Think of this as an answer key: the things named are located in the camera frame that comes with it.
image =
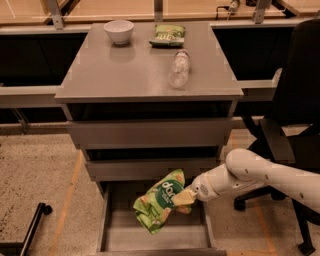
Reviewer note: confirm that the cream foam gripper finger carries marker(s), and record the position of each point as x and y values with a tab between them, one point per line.
185	197

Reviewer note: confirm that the green rice chip bag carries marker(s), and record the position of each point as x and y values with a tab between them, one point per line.
154	207

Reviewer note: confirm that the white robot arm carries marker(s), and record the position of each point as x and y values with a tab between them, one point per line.
242	169

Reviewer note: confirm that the open bottom drawer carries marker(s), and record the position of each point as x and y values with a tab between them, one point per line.
121	234

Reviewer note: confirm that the grey middle drawer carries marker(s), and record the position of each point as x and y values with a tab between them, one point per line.
126	170

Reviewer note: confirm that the grey drawer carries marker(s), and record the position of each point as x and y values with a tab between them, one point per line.
126	170
124	134

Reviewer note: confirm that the grey drawer cabinet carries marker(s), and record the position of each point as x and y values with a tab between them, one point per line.
107	82

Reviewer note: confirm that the grey top drawer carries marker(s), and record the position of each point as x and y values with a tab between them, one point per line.
124	134

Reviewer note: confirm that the green snack bag on counter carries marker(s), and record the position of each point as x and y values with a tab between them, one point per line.
168	36

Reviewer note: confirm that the clear plastic water bottle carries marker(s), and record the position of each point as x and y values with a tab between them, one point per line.
179	71

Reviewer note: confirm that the black office chair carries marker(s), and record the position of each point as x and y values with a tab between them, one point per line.
289	133

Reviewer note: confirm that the white ceramic bowl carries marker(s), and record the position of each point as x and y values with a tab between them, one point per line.
119	31

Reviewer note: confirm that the black wheeled stand leg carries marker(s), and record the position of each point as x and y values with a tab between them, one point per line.
22	248

